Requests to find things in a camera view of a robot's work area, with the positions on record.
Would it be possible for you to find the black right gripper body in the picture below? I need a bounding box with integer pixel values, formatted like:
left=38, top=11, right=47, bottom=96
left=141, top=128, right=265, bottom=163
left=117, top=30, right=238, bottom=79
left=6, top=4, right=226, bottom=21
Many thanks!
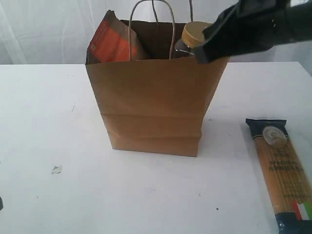
left=194, top=0, right=312, bottom=63

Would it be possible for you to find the spaghetti packet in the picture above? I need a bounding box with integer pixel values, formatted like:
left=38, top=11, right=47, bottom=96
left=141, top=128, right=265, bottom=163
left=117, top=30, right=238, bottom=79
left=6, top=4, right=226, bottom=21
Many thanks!
left=246, top=118, right=312, bottom=221

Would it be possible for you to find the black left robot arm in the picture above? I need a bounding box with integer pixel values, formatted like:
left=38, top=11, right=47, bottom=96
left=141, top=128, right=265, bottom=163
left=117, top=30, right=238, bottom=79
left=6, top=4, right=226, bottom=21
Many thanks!
left=0, top=197, right=3, bottom=211

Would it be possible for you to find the brown kraft pouch orange label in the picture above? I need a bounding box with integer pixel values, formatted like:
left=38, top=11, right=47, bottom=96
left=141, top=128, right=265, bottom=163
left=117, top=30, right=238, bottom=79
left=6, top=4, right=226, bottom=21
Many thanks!
left=86, top=10, right=149, bottom=64

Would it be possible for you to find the small torn paper scrap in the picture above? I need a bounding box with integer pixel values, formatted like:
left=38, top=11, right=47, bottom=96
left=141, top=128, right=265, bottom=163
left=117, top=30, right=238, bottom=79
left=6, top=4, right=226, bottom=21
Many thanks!
left=51, top=165, right=62, bottom=175

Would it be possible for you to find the nut jar gold lid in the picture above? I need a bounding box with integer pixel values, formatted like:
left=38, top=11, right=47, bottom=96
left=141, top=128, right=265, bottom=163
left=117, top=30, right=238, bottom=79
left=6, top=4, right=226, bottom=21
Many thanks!
left=171, top=21, right=212, bottom=59

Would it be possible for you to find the brown paper shopping bag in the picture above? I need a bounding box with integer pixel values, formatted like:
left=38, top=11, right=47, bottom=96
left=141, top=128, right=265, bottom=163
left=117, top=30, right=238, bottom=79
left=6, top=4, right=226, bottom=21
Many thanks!
left=86, top=19, right=229, bottom=157

